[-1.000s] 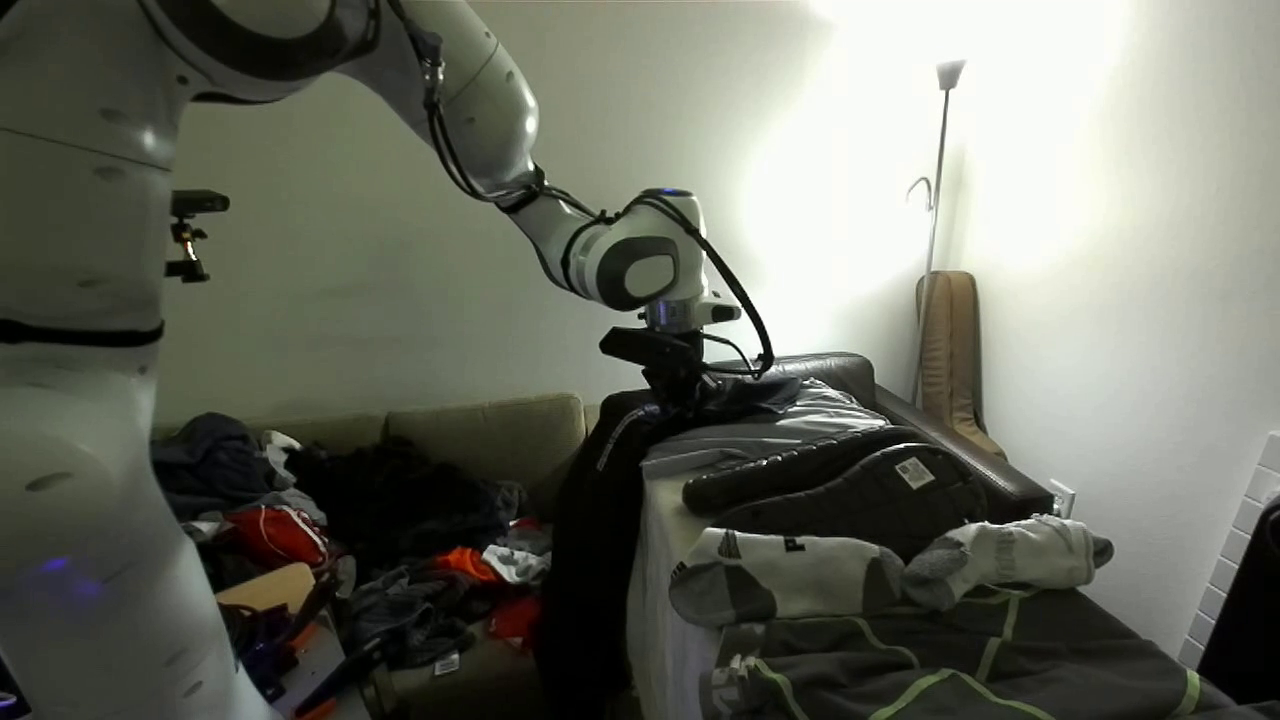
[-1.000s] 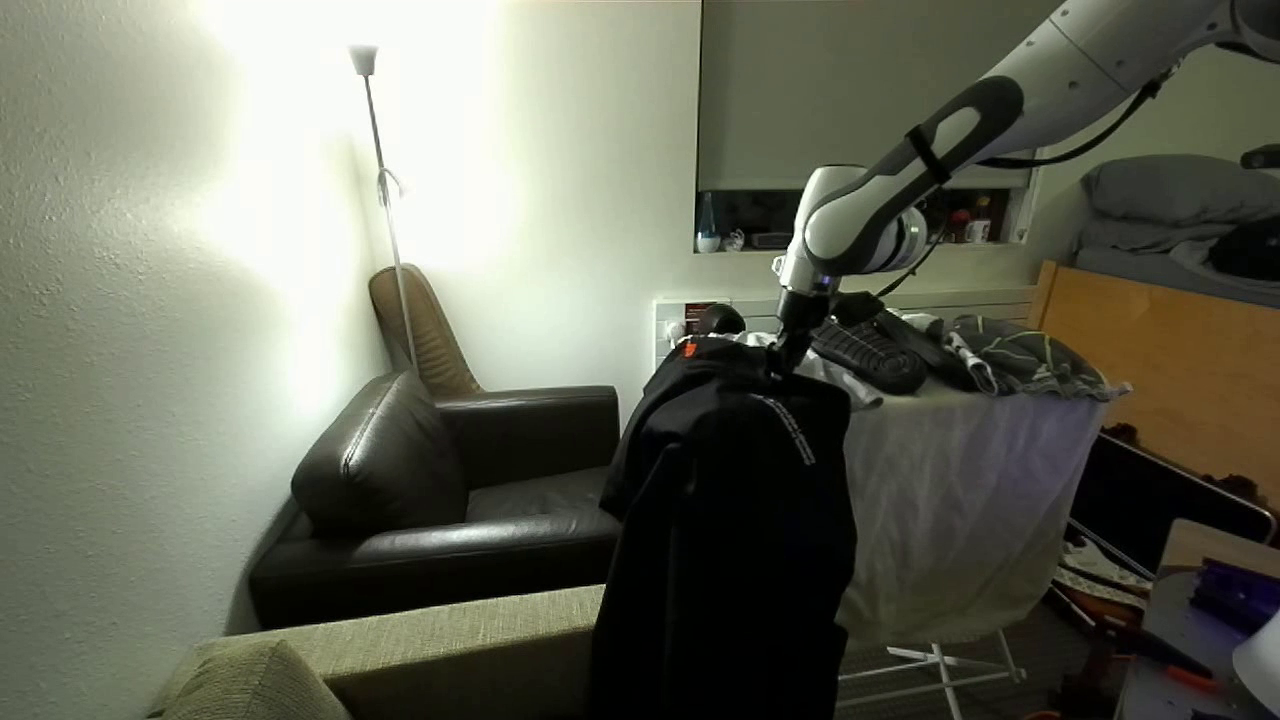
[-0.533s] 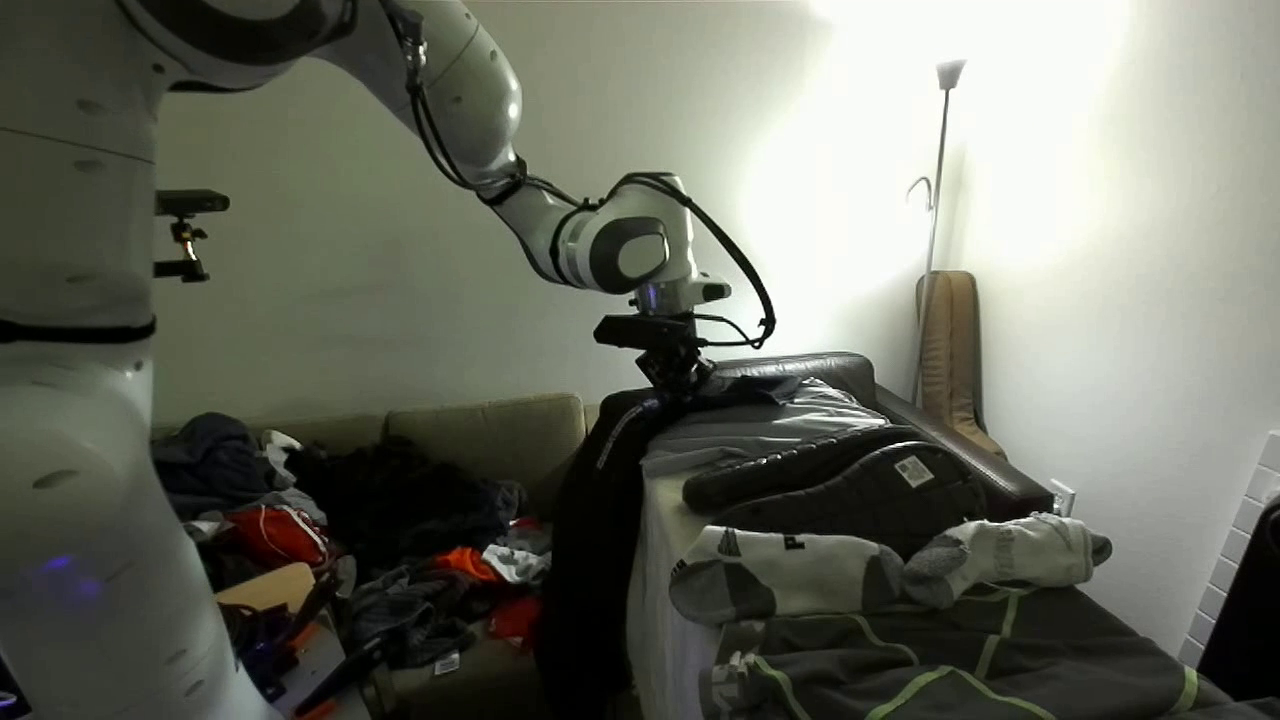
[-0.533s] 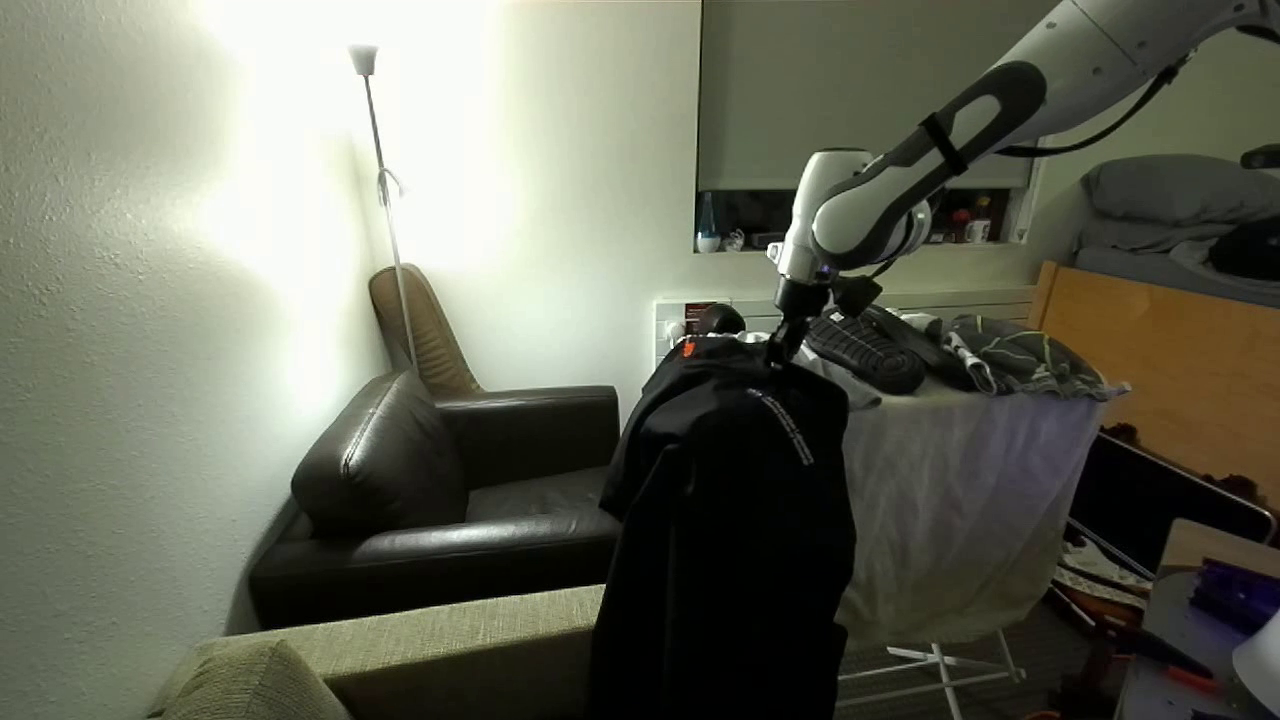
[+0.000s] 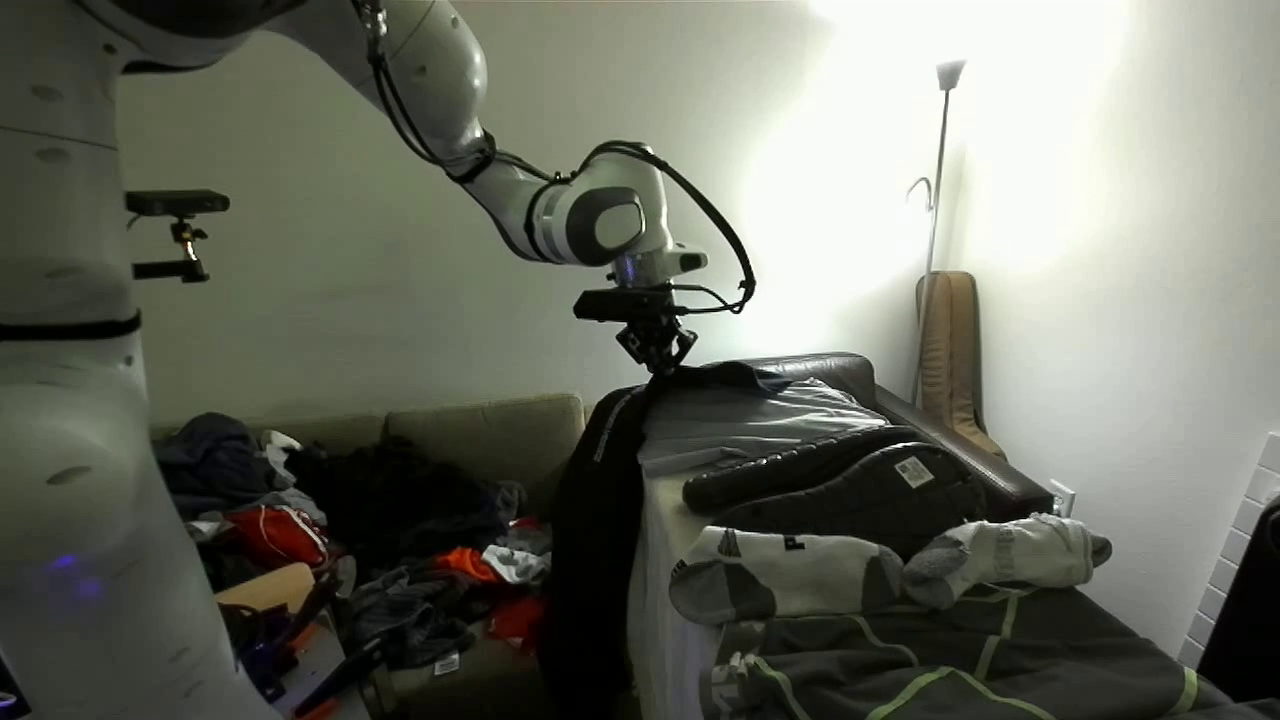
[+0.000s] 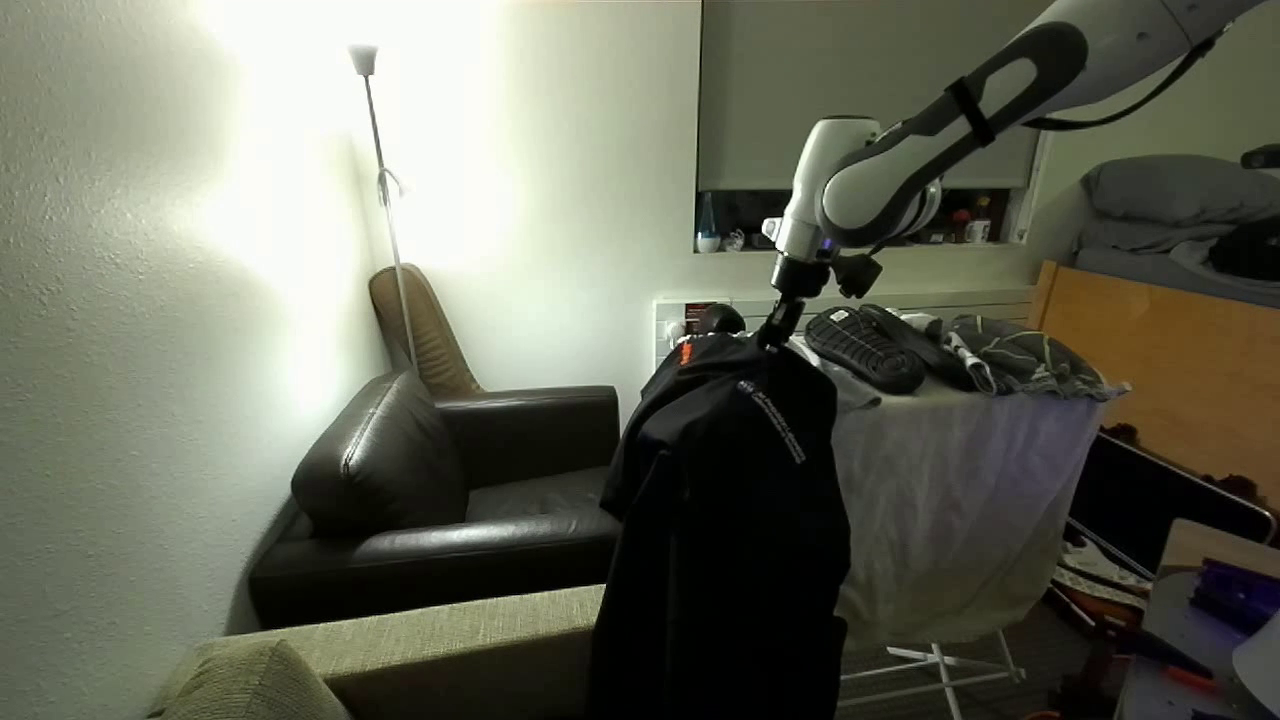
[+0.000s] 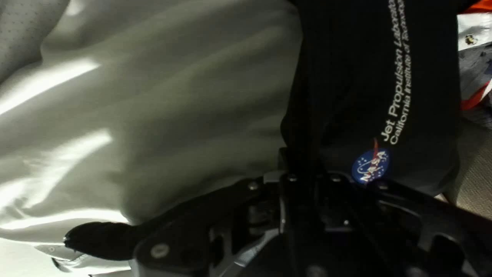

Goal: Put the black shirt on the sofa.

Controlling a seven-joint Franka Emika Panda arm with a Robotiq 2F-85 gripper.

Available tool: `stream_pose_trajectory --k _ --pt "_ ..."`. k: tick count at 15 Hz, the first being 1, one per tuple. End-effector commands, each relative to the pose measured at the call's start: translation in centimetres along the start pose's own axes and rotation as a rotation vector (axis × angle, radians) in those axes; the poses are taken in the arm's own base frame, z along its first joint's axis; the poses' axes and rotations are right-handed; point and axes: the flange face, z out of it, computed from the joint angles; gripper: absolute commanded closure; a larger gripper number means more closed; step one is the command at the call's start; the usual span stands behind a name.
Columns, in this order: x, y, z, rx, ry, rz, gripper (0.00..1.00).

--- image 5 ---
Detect tall black object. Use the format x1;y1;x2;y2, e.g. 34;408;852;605
1195;495;1280;710

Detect black garment pile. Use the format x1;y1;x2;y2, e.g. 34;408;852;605
284;436;510;578

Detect grey garment with green stitching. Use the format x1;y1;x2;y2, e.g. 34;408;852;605
701;581;1267;720

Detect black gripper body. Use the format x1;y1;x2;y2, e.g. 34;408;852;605
615;315;701;368

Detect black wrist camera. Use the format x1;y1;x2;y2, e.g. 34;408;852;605
573;285;701;328

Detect white floor lamp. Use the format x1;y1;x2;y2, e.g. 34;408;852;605
905;58;974;290

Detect tan object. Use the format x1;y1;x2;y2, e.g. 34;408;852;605
214;559;324;626

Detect red garment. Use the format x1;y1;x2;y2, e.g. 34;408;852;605
219;495;338;571

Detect dark blue garment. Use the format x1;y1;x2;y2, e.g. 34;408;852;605
151;408;294;519

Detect brown cushion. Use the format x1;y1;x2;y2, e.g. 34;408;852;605
914;270;1014;465

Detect olive green sofa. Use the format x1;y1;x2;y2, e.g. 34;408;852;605
149;391;592;720

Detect white and grey garment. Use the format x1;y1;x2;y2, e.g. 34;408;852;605
666;511;1118;632

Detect black shirt with logo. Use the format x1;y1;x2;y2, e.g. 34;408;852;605
538;358;874;720

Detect black ribbed garment with label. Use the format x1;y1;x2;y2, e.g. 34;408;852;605
679;431;1033;559

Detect orange garment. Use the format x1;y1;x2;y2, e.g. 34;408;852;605
423;539;553;661

